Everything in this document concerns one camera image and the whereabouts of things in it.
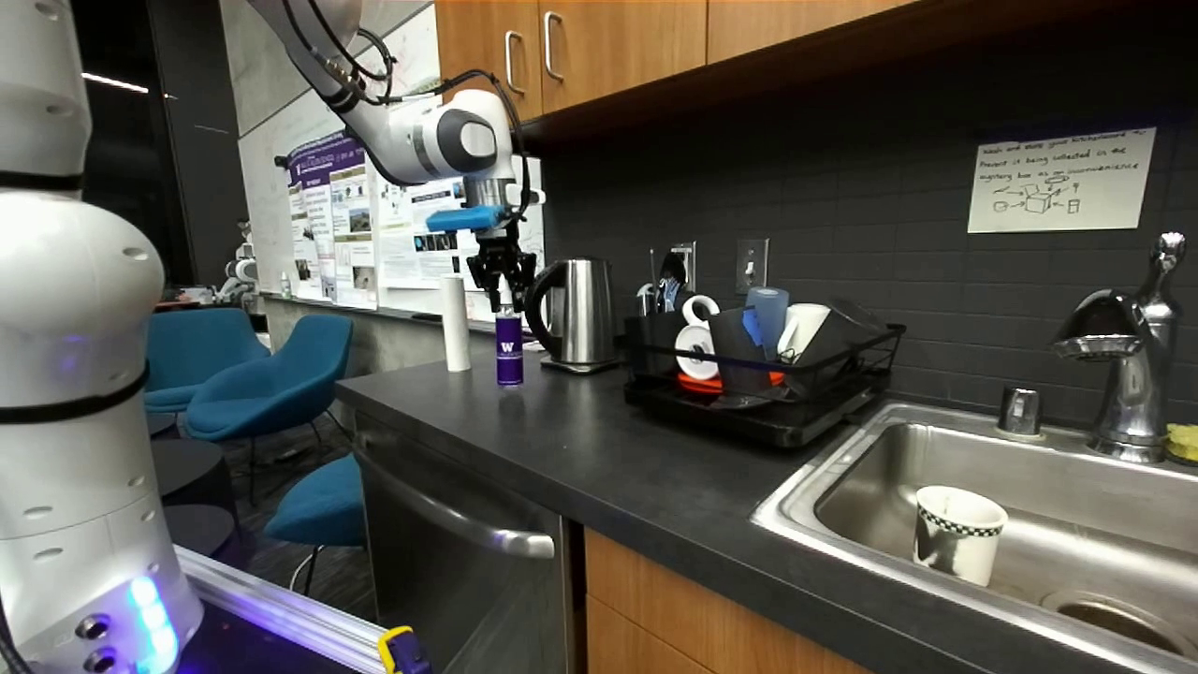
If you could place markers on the robot cart with yellow corner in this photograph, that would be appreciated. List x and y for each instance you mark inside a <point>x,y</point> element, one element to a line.
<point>302,623</point>

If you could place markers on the stainless steel electric kettle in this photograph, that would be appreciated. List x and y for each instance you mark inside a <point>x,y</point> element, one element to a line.
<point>575,319</point>

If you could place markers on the red dish item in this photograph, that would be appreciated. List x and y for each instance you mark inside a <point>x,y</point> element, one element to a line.
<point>703,385</point>

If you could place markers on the blue shell chair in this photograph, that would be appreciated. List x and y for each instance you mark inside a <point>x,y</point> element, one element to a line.
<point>266,381</point>
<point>190,350</point>
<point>324,507</point>

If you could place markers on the purple header poster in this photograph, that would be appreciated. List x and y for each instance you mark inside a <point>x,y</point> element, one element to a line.
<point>329,211</point>

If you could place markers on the white wall whiteboard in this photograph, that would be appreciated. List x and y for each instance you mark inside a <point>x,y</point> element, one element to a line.
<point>266,239</point>

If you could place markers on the stainless steel dishwasher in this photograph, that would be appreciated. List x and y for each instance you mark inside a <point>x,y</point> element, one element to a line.
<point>463,573</point>

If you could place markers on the chrome faucet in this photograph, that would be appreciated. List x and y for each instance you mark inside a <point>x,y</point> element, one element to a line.
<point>1128,376</point>

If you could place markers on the blue cup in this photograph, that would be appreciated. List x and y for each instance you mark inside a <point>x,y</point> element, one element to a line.
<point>764,319</point>

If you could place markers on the white cup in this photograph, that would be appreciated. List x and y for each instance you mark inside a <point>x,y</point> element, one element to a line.
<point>806,329</point>

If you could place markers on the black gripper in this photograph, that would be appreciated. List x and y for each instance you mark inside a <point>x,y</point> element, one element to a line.
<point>507,254</point>

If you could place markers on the ceiling light strip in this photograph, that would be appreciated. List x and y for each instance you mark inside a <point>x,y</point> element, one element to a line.
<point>115,83</point>

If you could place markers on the black dish drying rack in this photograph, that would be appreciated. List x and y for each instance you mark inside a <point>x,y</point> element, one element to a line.
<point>799,395</point>

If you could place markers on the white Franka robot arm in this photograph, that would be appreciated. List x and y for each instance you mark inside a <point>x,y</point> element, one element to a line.
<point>77,376</point>

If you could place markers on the white paper wall note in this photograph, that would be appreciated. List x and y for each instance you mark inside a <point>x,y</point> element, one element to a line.
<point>1059,183</point>

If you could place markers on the yellow sponge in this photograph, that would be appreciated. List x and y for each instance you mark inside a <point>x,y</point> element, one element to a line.
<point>1183,442</point>

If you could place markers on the wooden base cabinet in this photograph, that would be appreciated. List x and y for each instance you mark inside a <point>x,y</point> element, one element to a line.
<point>675,613</point>

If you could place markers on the purple pump bottle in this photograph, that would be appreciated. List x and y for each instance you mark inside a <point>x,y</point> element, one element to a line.
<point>509,359</point>

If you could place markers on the white patterned mug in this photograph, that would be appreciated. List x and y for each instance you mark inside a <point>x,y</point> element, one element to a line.
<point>956,532</point>

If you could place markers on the white paper towel roll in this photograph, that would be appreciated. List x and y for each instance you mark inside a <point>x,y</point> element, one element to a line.
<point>458,324</point>

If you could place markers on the stainless steel sink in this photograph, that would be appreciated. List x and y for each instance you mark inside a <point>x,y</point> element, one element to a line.
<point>872,491</point>

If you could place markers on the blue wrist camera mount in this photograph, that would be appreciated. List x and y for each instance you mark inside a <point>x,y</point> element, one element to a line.
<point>467,219</point>

